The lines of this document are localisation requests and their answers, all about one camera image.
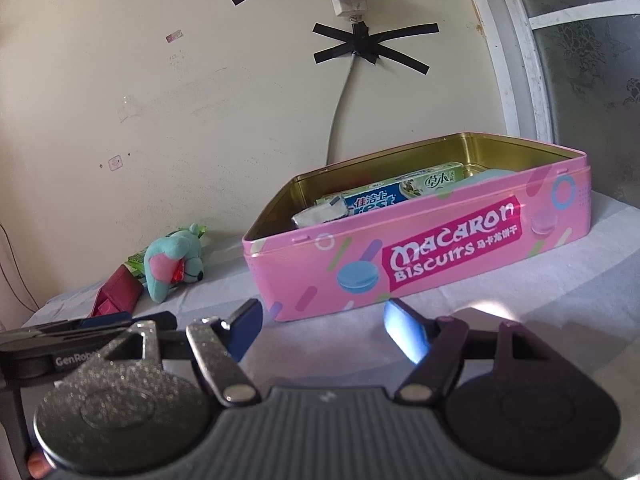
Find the green tissue packet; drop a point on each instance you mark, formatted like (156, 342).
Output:
(177, 244)

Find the black tape cross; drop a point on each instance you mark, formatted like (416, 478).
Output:
(360, 42)

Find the light blue fabric pouch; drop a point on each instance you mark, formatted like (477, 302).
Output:
(484, 176)

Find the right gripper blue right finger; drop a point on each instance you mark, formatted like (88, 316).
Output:
(406, 329)

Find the teal plush toy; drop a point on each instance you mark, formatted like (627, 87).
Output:
(164, 273)

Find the green toothpaste box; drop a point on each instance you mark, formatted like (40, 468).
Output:
(398, 189)

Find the person left hand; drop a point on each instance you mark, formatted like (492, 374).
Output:
(37, 465)

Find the white window frame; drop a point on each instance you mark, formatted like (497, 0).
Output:
(509, 34)

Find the pink macaron biscuit tin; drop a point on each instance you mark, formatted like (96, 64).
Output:
(422, 243)

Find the magenta leather wallet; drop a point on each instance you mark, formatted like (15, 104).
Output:
(118, 294)

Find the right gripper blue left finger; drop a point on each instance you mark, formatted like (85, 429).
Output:
(239, 331)

